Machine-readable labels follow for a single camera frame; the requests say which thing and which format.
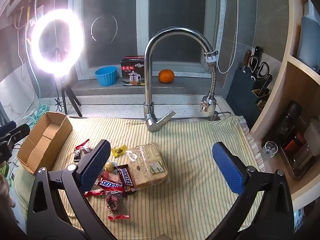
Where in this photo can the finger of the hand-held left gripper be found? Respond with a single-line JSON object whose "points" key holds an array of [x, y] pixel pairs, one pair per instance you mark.
{"points": [[18, 133], [7, 126]]}

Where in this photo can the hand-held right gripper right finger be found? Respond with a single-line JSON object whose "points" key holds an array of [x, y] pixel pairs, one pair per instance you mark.
{"points": [[227, 170]]}

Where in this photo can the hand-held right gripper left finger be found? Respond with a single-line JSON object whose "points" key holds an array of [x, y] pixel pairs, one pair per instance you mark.
{"points": [[96, 166]]}

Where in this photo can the round yellow ball snack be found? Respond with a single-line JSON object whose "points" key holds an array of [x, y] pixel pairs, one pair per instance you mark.
{"points": [[110, 166]]}

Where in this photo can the dark purple snack packet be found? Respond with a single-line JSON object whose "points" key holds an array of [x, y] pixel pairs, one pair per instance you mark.
{"points": [[80, 155]]}

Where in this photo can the brown cardboard box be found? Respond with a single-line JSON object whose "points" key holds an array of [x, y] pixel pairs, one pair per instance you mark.
{"points": [[40, 145]]}

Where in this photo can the clear packet red candy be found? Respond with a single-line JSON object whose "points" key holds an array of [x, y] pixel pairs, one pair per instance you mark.
{"points": [[112, 202]]}

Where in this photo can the packaged sliced bread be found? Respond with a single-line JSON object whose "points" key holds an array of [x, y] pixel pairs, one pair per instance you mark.
{"points": [[147, 162]]}

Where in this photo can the person's left hand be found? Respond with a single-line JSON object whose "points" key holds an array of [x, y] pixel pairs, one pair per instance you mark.
{"points": [[5, 190]]}

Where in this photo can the long red snack wrapper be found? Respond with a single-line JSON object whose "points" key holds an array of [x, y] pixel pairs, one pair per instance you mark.
{"points": [[100, 193]]}

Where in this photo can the yellow wrapped candy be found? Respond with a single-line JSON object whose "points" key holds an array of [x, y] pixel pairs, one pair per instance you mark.
{"points": [[119, 151]]}

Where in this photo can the yellow striped cloth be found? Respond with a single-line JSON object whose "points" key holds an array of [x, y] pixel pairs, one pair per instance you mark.
{"points": [[190, 155]]}

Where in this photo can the small wine glass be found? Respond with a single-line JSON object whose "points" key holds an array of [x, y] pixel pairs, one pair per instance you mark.
{"points": [[270, 150]]}

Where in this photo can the small red wrapped candy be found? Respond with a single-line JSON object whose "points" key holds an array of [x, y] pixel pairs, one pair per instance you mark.
{"points": [[117, 217]]}

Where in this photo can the metal soap dispenser pump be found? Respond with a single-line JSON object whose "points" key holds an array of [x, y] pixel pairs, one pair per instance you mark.
{"points": [[215, 116]]}

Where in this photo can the dark knife block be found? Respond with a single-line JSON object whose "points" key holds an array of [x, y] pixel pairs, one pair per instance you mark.
{"points": [[243, 97]]}

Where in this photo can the clear storage container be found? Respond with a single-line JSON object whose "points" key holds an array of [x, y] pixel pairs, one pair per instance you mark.
{"points": [[302, 160]]}

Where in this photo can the black bottle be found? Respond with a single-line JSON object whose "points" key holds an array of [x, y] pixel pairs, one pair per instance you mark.
{"points": [[287, 122]]}

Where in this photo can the blue ribbed pot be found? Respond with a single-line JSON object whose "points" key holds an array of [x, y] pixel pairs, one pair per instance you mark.
{"points": [[106, 76]]}

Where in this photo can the black tea cup box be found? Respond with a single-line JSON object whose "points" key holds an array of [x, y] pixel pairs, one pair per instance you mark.
{"points": [[131, 71]]}

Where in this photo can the chrome kitchen faucet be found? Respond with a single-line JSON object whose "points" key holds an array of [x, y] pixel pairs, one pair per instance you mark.
{"points": [[149, 80]]}

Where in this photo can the orange tangerine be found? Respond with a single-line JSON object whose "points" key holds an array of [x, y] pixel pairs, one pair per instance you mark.
{"points": [[166, 76]]}

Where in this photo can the blue grey cutting board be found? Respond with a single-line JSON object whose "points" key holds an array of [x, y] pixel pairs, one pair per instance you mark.
{"points": [[308, 45]]}

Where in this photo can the wooden shelf unit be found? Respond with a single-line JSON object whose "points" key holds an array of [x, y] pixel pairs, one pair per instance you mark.
{"points": [[291, 25]]}

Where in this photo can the window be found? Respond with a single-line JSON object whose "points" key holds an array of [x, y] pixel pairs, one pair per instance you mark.
{"points": [[112, 5]]}

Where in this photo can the white cutting board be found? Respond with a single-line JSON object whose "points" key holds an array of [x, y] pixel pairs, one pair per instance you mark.
{"points": [[311, 8]]}

